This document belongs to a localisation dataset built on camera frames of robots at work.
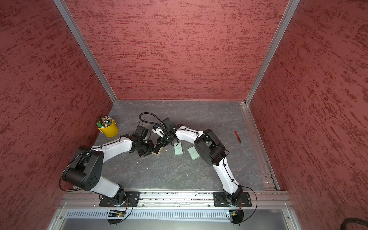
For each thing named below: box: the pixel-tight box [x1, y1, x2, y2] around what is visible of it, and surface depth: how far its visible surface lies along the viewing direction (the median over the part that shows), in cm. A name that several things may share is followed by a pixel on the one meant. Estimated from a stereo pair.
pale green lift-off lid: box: [186, 145, 200, 161], surface depth 91 cm
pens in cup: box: [96, 115, 112, 128], surface depth 91 cm
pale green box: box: [173, 142, 184, 156], surface depth 93 cm
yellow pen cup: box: [97, 118, 119, 138], surface depth 95 cm
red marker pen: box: [234, 130, 242, 144], surface depth 102 cm
